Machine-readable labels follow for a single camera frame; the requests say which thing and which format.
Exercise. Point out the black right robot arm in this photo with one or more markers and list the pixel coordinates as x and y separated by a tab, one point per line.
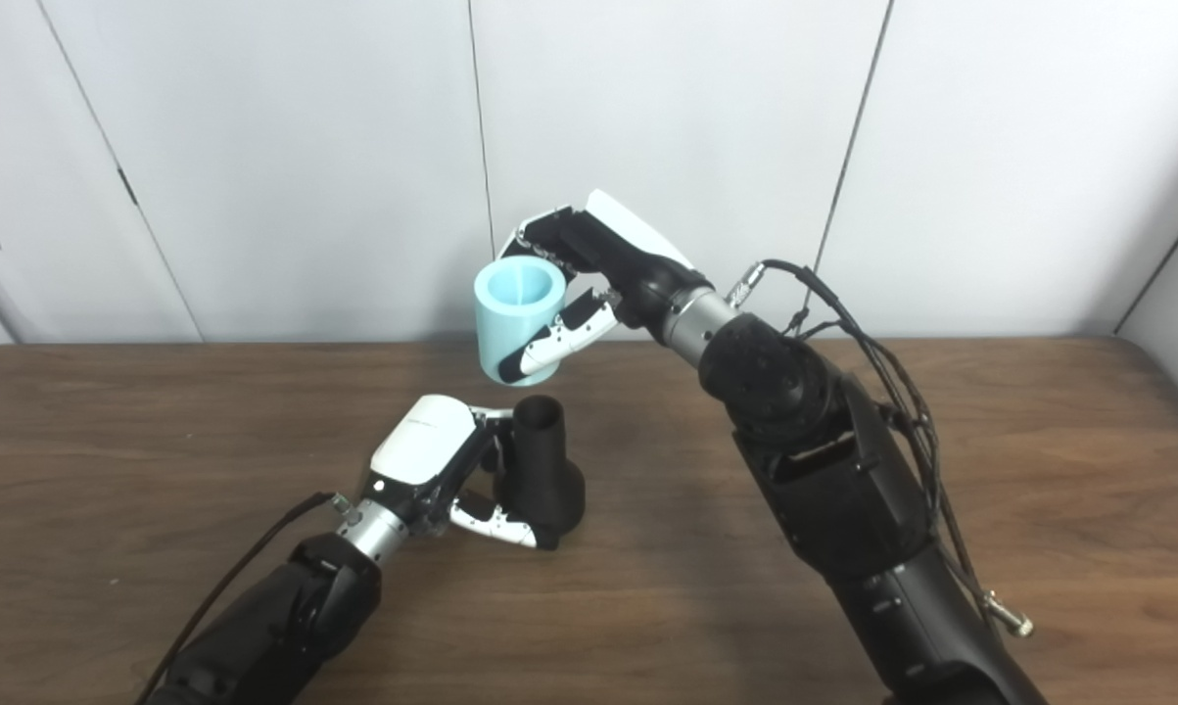
824	460

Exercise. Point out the white and black right hand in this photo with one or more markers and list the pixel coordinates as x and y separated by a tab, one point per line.
637	269

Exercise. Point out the white and black left hand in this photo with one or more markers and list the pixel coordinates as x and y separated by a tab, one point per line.
422	441

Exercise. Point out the black wall panel hinge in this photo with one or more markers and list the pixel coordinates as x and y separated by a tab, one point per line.
127	186

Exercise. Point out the black funnel-shaped nozzle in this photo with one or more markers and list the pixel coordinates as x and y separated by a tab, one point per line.
544	480

